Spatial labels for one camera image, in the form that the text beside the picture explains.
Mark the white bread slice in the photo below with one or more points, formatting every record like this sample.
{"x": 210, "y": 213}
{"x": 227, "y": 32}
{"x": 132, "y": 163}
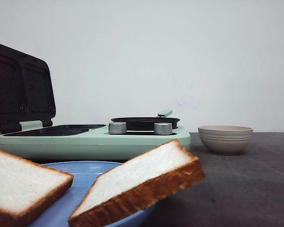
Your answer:
{"x": 137, "y": 184}
{"x": 27, "y": 189}

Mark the beige ribbed ceramic bowl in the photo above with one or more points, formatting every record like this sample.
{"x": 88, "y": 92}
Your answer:
{"x": 224, "y": 139}

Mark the breakfast maker hinged lid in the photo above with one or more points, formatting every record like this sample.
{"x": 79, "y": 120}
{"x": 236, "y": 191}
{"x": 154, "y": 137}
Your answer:
{"x": 26, "y": 92}

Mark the mint green breakfast maker base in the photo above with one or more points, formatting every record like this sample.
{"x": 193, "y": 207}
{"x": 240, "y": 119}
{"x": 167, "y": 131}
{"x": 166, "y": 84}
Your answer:
{"x": 82, "y": 142}

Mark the black round frying pan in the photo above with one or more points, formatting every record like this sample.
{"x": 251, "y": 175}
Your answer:
{"x": 147, "y": 123}

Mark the right silver control knob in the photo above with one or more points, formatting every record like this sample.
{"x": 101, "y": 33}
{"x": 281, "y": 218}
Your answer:
{"x": 163, "y": 128}

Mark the silver control knob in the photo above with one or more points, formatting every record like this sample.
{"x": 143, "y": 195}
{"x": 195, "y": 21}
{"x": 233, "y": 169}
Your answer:
{"x": 117, "y": 128}
{"x": 163, "y": 128}

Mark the left silver control knob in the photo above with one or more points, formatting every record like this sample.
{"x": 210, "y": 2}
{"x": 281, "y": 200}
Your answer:
{"x": 117, "y": 128}

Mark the blue plastic plate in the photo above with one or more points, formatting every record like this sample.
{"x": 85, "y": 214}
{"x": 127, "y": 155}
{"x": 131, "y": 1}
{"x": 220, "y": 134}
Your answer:
{"x": 85, "y": 173}

